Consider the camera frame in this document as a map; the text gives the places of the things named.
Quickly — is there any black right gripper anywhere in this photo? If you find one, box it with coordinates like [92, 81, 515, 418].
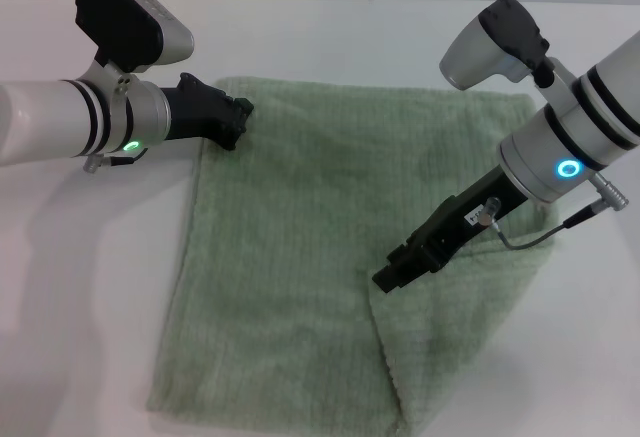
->
[371, 166, 529, 295]

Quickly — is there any right arm cable with plug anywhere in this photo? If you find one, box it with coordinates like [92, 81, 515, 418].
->
[474, 172, 627, 251]

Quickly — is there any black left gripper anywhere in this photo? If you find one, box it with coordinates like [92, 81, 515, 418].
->
[160, 72, 255, 152]

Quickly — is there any arm cable with plug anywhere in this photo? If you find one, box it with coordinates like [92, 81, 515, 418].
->
[81, 148, 147, 175]
[474, 172, 627, 251]

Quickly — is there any left arm cable with plug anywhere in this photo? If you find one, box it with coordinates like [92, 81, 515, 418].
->
[81, 148, 147, 175]

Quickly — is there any green ribbed towel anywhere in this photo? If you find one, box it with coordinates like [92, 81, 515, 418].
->
[144, 75, 562, 437]

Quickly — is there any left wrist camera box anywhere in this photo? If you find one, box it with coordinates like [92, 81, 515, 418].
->
[73, 0, 196, 76]

